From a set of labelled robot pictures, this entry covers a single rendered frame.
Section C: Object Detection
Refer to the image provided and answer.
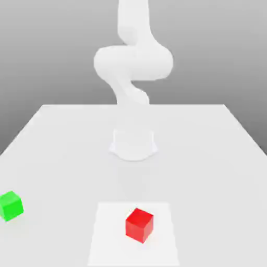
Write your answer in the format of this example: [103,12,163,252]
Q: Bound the small red cube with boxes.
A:
[125,207,154,244]

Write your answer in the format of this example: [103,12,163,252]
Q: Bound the small green cube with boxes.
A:
[0,190,25,222]

